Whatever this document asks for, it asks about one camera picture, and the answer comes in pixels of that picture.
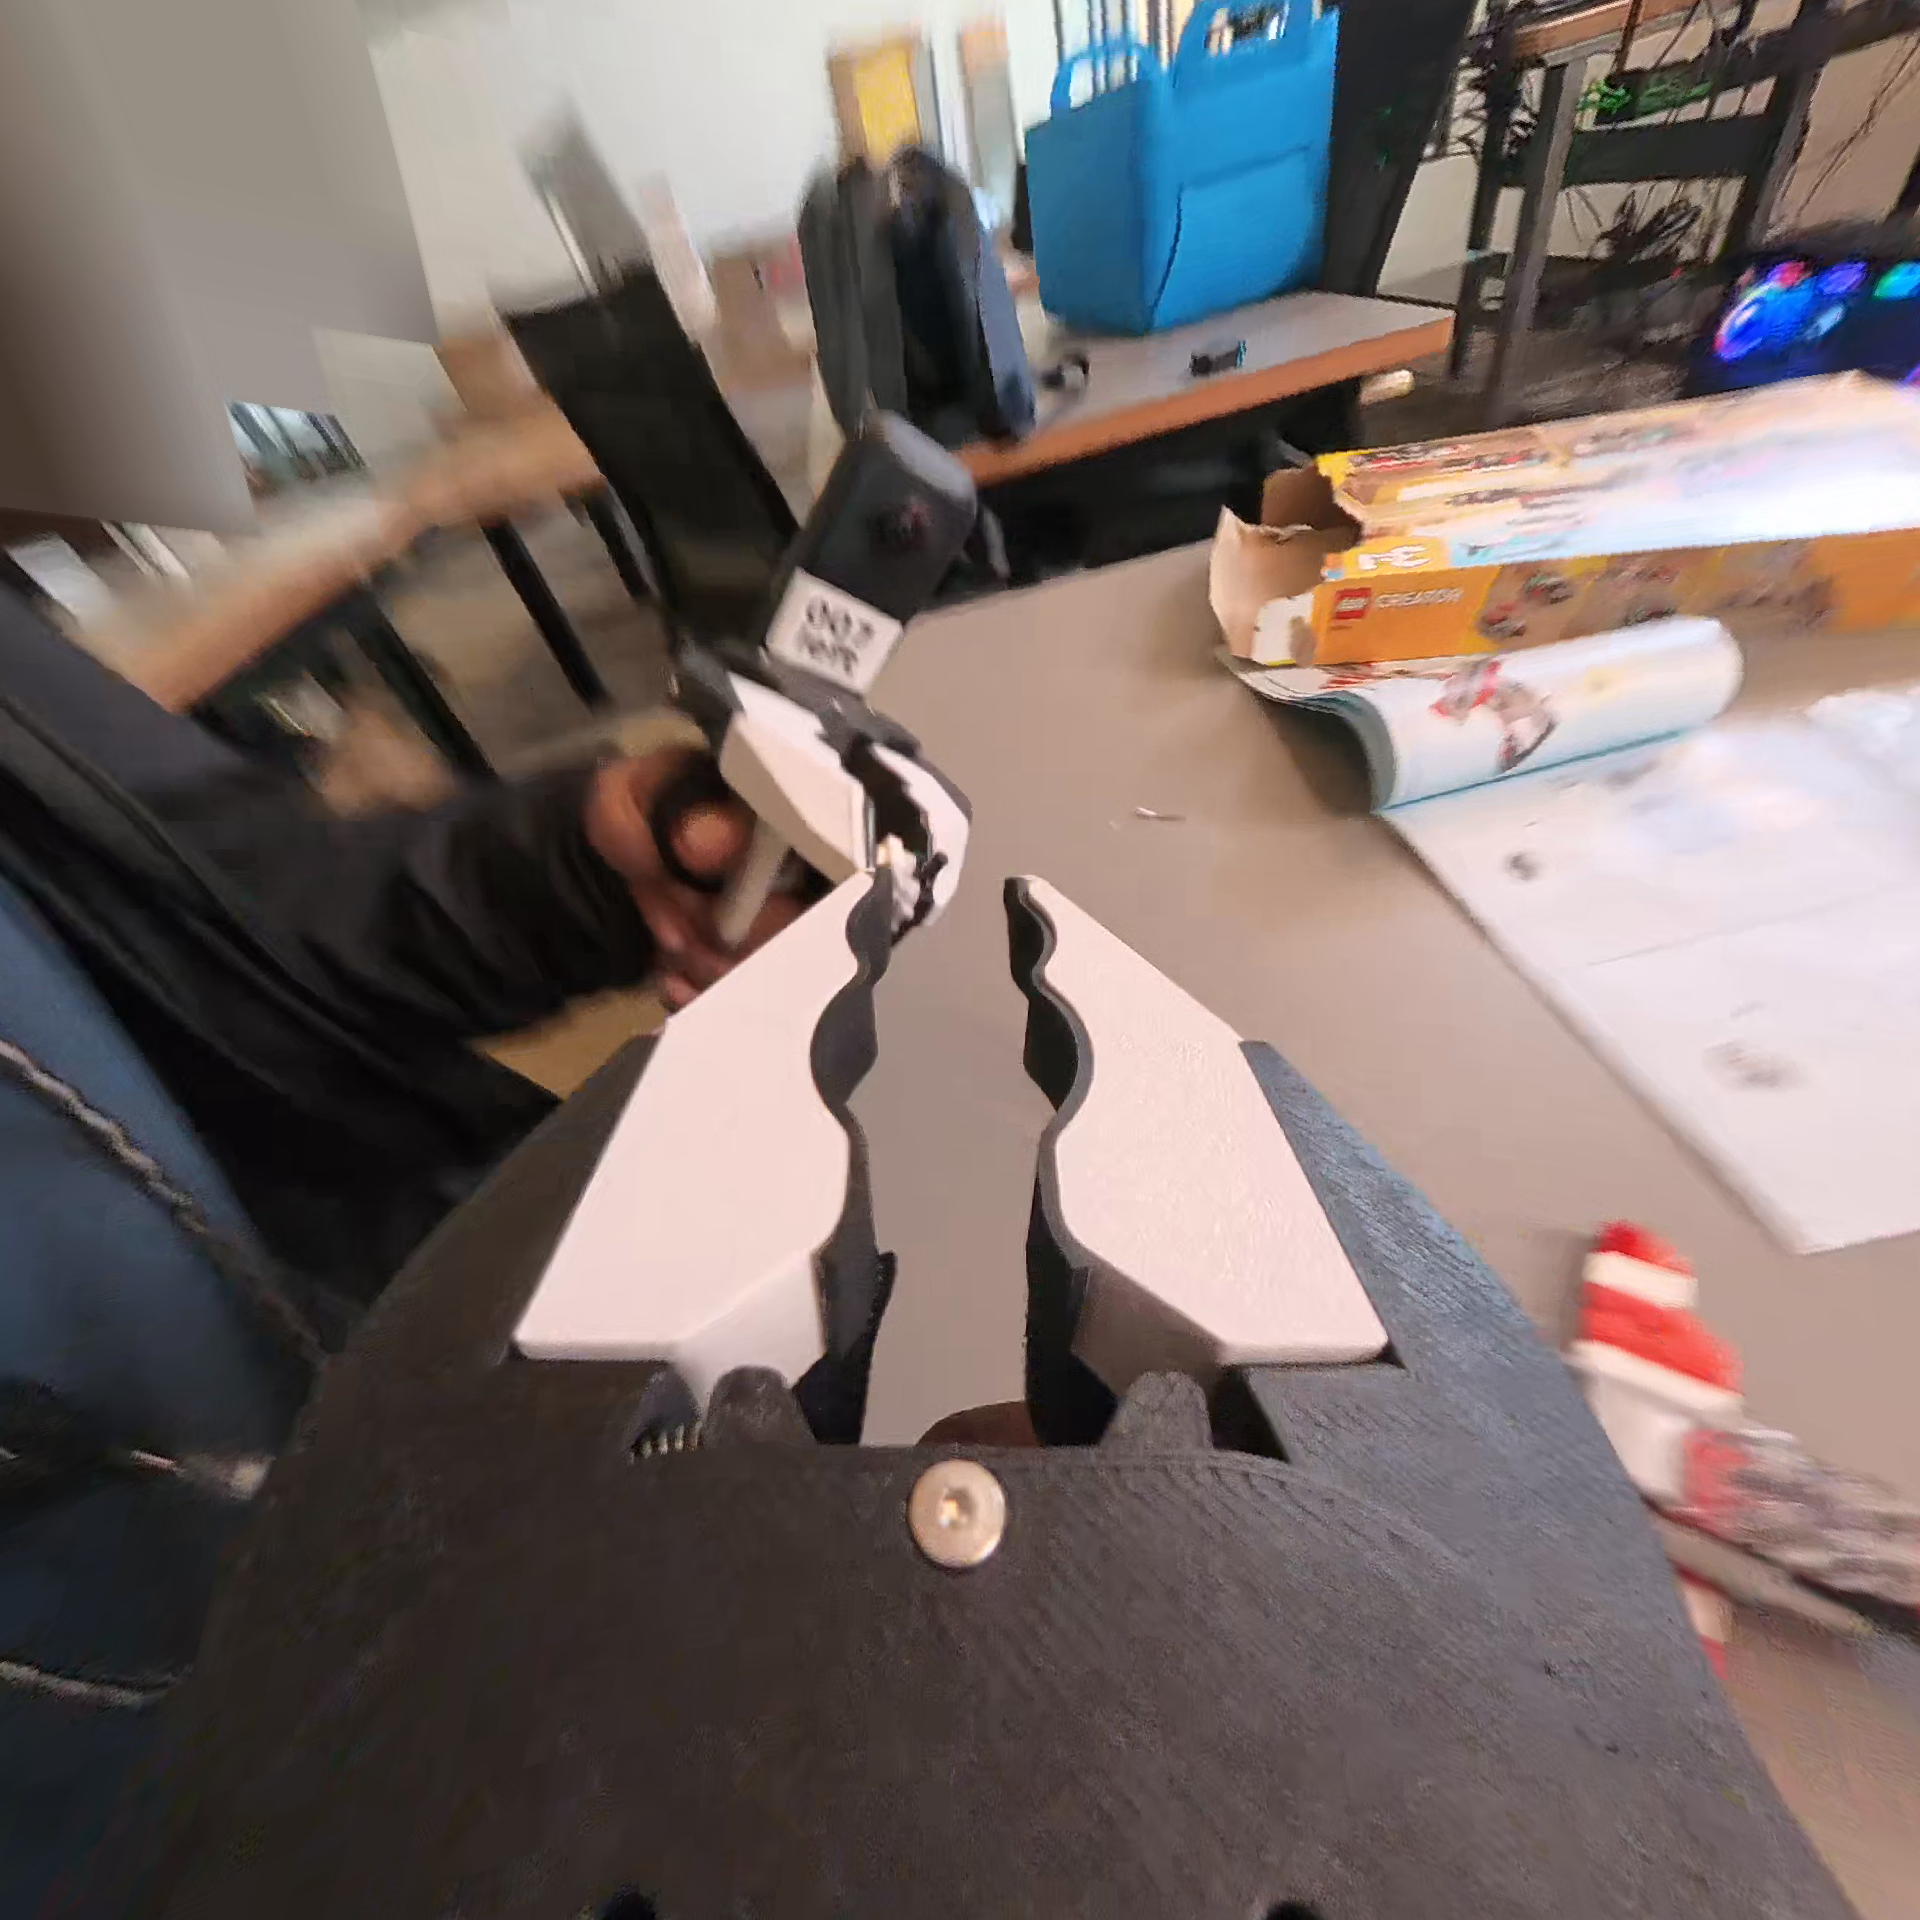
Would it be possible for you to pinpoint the person's left forearm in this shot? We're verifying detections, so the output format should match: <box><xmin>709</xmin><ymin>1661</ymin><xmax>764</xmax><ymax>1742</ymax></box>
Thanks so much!
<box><xmin>195</xmin><ymin>749</ymin><xmax>662</xmax><ymax>1081</ymax></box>

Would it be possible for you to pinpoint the computer with coloured fans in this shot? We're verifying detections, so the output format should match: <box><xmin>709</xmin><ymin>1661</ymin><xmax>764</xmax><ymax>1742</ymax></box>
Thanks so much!
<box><xmin>1686</xmin><ymin>246</ymin><xmax>1920</xmax><ymax>394</ymax></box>

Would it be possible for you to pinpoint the grey desk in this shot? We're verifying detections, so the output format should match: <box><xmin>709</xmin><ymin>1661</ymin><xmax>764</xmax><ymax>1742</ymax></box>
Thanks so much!
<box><xmin>480</xmin><ymin>540</ymin><xmax>1920</xmax><ymax>1920</ymax></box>

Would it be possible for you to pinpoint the grey table with wooden edge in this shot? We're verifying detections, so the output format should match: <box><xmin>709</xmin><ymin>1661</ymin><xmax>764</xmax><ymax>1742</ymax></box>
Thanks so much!
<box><xmin>959</xmin><ymin>288</ymin><xmax>1455</xmax><ymax>488</ymax></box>

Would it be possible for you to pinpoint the person's black jacket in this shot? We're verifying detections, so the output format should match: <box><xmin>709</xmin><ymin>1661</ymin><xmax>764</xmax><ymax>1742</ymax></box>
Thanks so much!
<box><xmin>0</xmin><ymin>585</ymin><xmax>571</xmax><ymax>1320</ymax></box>

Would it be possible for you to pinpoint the wooden-edged table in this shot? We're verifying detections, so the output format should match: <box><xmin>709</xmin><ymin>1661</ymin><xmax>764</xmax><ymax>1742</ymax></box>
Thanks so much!
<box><xmin>135</xmin><ymin>433</ymin><xmax>608</xmax><ymax>706</ymax></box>

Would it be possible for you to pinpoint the person's blue clothing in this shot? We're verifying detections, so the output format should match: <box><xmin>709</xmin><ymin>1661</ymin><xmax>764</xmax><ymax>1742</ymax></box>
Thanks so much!
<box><xmin>0</xmin><ymin>870</ymin><xmax>324</xmax><ymax>1920</ymax></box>

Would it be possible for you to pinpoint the toy brick instruction booklet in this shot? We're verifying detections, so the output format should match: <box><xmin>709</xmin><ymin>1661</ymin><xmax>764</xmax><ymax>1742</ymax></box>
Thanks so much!
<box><xmin>1223</xmin><ymin>615</ymin><xmax>1920</xmax><ymax>1255</ymax></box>

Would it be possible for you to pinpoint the red white toy brick plane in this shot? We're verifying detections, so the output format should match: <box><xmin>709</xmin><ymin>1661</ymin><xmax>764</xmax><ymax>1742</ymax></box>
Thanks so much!
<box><xmin>1559</xmin><ymin>1218</ymin><xmax>1920</xmax><ymax>1682</ymax></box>

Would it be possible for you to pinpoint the yellow toy brick box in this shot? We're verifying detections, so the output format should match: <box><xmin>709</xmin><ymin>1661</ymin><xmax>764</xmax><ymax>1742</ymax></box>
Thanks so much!
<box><xmin>1208</xmin><ymin>369</ymin><xmax>1920</xmax><ymax>670</ymax></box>

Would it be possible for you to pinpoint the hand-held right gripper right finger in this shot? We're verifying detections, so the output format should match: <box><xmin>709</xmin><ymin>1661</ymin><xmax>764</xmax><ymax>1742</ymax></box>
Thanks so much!
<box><xmin>1002</xmin><ymin>873</ymin><xmax>1391</xmax><ymax>1449</ymax></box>

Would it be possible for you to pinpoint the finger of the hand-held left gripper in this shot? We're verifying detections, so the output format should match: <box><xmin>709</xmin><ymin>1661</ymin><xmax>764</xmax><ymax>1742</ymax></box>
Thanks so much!
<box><xmin>844</xmin><ymin>728</ymin><xmax>973</xmax><ymax>922</ymax></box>
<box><xmin>724</xmin><ymin>694</ymin><xmax>880</xmax><ymax>886</ymax></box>

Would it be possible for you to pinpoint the black metal rack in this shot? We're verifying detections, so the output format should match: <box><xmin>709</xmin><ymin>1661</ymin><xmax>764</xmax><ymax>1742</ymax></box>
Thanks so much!
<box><xmin>1447</xmin><ymin>0</ymin><xmax>1920</xmax><ymax>377</ymax></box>

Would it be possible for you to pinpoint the person's left hand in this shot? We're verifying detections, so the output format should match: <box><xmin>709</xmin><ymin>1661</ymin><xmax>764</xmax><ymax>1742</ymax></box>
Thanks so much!
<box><xmin>583</xmin><ymin>746</ymin><xmax>783</xmax><ymax>1009</ymax></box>

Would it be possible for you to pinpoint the blue felt bag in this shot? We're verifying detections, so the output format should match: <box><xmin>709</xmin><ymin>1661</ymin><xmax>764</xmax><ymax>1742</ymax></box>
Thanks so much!
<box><xmin>1024</xmin><ymin>0</ymin><xmax>1340</xmax><ymax>335</ymax></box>

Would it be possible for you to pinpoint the dark blue backpack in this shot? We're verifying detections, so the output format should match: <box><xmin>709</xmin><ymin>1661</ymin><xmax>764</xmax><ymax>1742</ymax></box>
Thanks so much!
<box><xmin>796</xmin><ymin>146</ymin><xmax>1040</xmax><ymax>453</ymax></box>

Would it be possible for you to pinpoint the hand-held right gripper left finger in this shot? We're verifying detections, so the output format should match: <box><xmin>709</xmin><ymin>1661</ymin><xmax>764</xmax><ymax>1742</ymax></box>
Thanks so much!
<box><xmin>512</xmin><ymin>865</ymin><xmax>899</xmax><ymax>1441</ymax></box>

